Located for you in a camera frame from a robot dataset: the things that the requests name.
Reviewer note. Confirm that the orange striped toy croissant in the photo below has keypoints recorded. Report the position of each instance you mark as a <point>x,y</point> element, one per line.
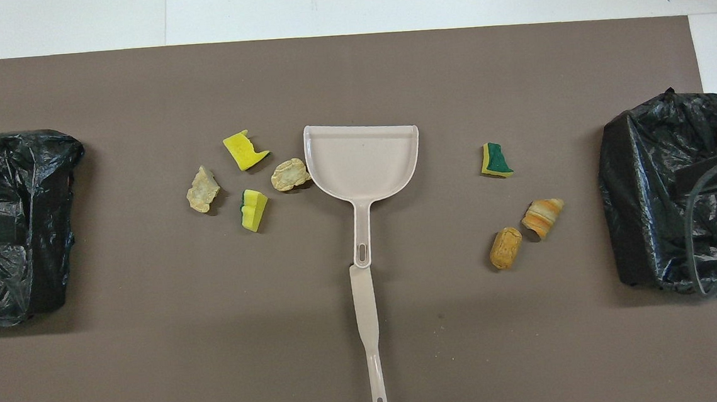
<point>542,216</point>

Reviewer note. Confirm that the pale toy pastry chunk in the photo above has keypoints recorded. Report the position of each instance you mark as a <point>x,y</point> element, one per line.
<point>202,192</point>

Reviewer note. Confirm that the green yellow sponge piece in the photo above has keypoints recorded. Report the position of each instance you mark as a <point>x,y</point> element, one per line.
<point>497,163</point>

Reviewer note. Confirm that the brown toy bread roll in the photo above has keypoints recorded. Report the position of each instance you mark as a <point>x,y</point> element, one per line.
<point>506,249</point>

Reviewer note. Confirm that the small yellow green sponge wedge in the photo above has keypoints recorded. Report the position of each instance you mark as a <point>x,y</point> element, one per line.
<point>253,213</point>

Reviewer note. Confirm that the large yellow sponge piece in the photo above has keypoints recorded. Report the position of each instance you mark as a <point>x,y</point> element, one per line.
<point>243,151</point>

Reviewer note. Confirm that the beige toy cookie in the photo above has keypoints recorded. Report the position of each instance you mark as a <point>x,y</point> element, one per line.
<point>290,175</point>

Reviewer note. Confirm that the beige plastic dustpan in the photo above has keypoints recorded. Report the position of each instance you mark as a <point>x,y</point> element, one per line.
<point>362,163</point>

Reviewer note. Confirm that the beige hand brush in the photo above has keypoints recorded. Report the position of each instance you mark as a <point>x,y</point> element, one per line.
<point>366,307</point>

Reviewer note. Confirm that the brown table mat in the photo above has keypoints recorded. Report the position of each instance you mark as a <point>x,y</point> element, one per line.
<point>387,66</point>

